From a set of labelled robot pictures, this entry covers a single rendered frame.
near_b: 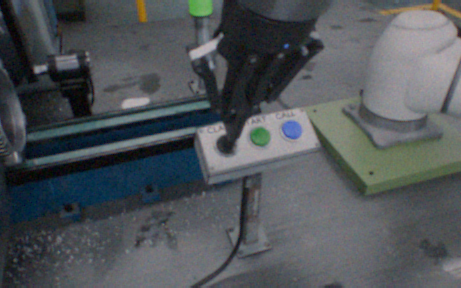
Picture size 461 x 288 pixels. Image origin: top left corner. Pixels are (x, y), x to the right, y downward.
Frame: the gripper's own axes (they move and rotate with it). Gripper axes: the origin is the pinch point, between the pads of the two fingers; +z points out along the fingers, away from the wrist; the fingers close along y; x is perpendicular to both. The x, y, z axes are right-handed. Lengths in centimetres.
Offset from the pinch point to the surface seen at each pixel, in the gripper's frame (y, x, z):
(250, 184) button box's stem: -4.3, 3.8, 17.3
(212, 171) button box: 2.9, 3.3, 8.1
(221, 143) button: 0.8, 0.0, 7.2
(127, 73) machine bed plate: 9, -55, 64
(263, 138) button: -5.3, 0.6, 7.2
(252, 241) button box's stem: -5.3, 10.7, 31.3
